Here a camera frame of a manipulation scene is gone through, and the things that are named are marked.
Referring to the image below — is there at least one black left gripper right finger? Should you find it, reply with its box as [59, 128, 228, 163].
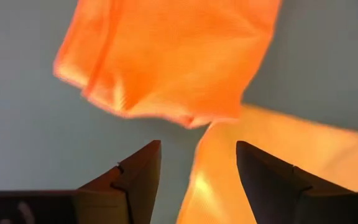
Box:
[236, 141, 352, 224]

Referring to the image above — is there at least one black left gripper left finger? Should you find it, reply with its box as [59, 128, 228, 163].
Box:
[78, 140, 162, 224]

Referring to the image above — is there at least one orange microfiber towel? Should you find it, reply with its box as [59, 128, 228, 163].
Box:
[53, 0, 358, 224]

